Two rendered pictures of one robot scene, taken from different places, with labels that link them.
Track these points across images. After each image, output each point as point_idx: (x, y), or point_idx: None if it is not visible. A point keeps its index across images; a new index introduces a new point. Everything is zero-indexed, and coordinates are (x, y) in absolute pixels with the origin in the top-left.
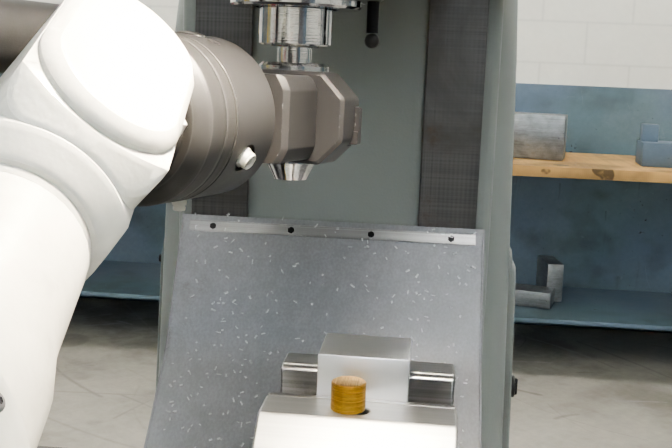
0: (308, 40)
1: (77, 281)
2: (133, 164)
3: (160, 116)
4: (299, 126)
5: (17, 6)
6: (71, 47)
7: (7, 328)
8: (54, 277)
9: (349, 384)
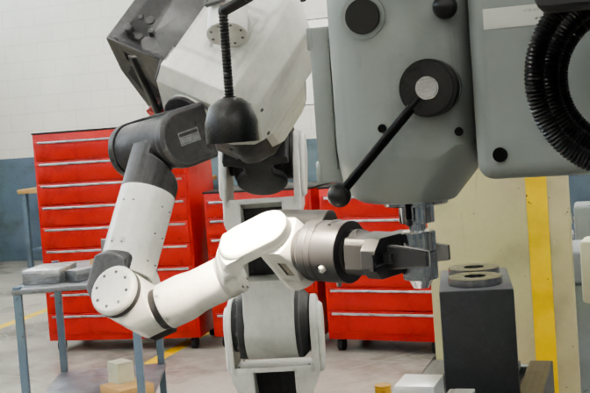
0: (399, 221)
1: (207, 286)
2: (221, 261)
3: (233, 250)
4: (353, 260)
5: (291, 213)
6: (231, 231)
7: (169, 287)
8: (195, 282)
9: (377, 384)
